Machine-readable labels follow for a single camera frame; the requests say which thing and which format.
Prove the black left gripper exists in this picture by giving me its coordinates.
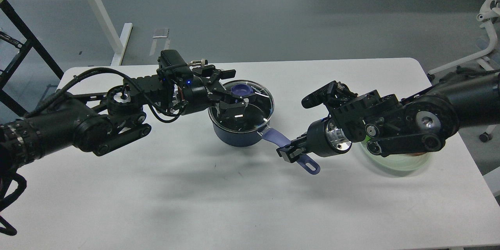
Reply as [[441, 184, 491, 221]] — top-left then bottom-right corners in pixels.
[[180, 65, 250, 119]]

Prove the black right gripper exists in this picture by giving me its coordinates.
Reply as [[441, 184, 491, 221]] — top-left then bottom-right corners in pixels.
[[277, 119, 352, 163]]

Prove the glass lid with blue knob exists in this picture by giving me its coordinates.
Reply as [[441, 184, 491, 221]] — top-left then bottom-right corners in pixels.
[[208, 80, 274, 133]]

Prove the blue saucepan with handle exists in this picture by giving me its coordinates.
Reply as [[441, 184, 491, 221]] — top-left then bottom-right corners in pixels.
[[208, 80, 321, 175]]

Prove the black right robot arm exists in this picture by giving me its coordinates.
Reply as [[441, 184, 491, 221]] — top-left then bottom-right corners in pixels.
[[277, 68, 500, 163]]

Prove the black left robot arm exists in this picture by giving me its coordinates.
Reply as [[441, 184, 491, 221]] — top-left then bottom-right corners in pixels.
[[1, 63, 253, 210]]

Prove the pale green plate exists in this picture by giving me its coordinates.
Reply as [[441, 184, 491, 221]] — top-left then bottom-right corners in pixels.
[[357, 137, 431, 172]]

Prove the black metal rack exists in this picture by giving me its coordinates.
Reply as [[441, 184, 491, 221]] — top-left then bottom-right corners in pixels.
[[0, 0, 64, 116]]

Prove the white office chair base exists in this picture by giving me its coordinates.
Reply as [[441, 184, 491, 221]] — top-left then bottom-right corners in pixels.
[[427, 0, 500, 143]]

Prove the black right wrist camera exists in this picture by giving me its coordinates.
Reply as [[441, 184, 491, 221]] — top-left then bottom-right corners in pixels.
[[301, 81, 358, 108]]

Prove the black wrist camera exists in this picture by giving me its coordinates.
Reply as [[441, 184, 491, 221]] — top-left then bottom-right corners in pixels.
[[157, 49, 208, 83], [301, 81, 358, 108]]

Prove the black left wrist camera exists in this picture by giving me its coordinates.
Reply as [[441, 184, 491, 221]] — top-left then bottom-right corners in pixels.
[[157, 49, 208, 83]]

